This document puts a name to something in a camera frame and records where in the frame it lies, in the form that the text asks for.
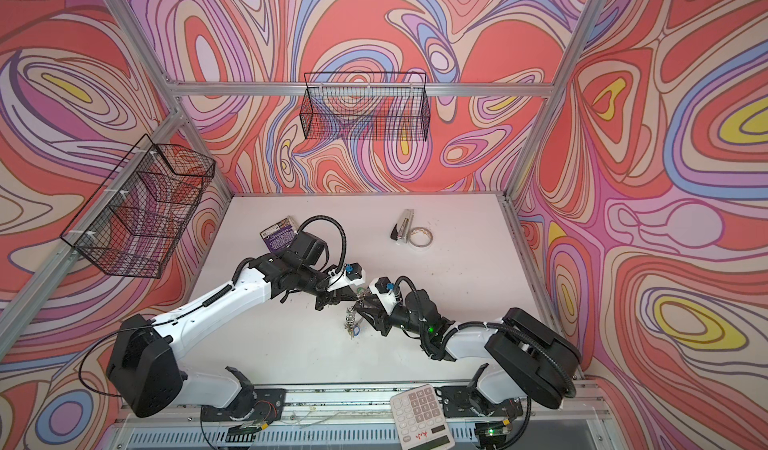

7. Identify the large keyring with coloured keys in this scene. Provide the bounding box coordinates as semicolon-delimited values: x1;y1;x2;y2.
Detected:
344;290;365;339

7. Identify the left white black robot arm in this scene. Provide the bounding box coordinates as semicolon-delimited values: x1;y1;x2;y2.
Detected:
106;226;365;421

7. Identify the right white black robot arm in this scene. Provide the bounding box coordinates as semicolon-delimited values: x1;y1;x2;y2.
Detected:
353;276;582;414

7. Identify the silver black stapler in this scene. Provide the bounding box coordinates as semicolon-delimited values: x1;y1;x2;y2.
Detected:
390;209;415;245

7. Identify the clear tape roll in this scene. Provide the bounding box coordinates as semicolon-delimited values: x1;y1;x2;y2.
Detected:
408;227;434;250

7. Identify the white pink calculator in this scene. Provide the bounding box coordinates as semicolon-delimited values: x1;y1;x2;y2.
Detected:
389;384;455;450

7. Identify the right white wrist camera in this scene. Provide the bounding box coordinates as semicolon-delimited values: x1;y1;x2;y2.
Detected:
369;277;398;315

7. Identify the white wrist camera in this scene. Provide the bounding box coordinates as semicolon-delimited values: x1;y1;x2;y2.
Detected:
369;277;398;315
327;263;366;292

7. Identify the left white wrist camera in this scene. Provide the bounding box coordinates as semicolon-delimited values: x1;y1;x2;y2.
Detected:
327;263;366;292

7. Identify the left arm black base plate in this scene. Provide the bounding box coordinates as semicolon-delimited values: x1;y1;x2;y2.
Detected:
200;388;287;424

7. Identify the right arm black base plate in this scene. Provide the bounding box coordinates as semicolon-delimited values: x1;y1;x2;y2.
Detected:
435;385;525;420

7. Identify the black wire basket on back wall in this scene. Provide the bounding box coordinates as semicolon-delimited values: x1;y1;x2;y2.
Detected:
299;70;431;142

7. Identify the black wire basket on wall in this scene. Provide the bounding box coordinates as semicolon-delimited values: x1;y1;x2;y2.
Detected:
59;135;216;279
299;70;431;142

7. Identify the black wire basket on left wall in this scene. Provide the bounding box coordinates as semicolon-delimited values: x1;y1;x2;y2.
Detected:
59;135;216;279

